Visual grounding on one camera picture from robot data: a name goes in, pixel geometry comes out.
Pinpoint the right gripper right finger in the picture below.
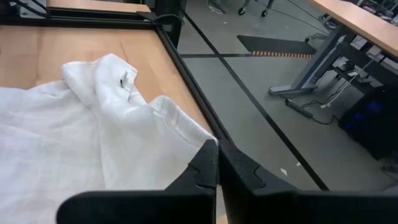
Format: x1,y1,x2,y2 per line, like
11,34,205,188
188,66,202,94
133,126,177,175
218,140,398,224

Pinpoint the black mat with orange stripes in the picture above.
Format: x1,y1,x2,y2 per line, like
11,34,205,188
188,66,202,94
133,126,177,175
236,34,317,59

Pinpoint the black power strip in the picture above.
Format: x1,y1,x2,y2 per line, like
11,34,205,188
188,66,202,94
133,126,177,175
285,98,314,119

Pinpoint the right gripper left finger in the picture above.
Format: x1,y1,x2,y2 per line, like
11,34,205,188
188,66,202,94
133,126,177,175
56,139,219,224

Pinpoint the black metal table frame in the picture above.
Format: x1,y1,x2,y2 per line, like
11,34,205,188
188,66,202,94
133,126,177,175
0,0,237,146

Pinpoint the black computer with blue lights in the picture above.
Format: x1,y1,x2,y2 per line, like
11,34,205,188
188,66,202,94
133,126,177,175
338,85,398,160

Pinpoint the white beige plaid towel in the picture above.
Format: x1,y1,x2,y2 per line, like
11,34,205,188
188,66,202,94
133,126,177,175
0,53,218,224

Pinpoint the rolling chair base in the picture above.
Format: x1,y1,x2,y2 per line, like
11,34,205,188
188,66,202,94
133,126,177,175
206,0,274,17

